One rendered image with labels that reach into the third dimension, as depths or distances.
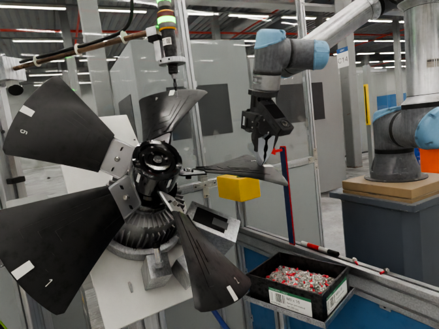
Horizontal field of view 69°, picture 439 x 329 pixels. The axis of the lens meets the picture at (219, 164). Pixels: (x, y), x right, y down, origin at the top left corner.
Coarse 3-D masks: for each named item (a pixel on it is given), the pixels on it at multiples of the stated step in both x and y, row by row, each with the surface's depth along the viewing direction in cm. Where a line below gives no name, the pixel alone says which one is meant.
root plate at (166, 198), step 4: (160, 192) 74; (164, 196) 74; (168, 196) 78; (172, 196) 81; (168, 200) 75; (172, 200) 79; (168, 204) 73; (172, 204) 76; (172, 208) 74; (176, 208) 77; (180, 208) 81
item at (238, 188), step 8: (224, 176) 132; (232, 176) 129; (224, 184) 130; (232, 184) 125; (240, 184) 122; (248, 184) 124; (256, 184) 126; (224, 192) 131; (232, 192) 126; (240, 192) 122; (248, 192) 124; (256, 192) 126; (240, 200) 122
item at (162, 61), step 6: (150, 30) 81; (156, 30) 81; (150, 36) 81; (156, 36) 80; (150, 42) 82; (156, 42) 81; (162, 42) 82; (156, 48) 81; (162, 48) 82; (156, 54) 82; (162, 54) 82; (156, 60) 82; (162, 60) 79; (168, 60) 79; (174, 60) 79; (180, 60) 80; (162, 66) 83
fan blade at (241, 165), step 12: (240, 156) 102; (252, 156) 102; (204, 168) 84; (216, 168) 85; (228, 168) 86; (240, 168) 87; (252, 168) 89; (264, 168) 91; (264, 180) 83; (276, 180) 85
